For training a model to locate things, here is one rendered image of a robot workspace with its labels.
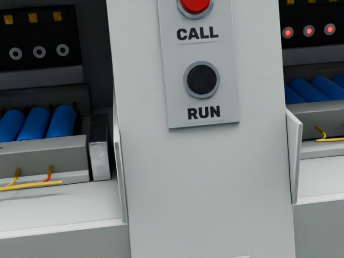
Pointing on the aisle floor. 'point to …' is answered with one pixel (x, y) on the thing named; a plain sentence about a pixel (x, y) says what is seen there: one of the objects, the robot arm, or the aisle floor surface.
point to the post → (203, 145)
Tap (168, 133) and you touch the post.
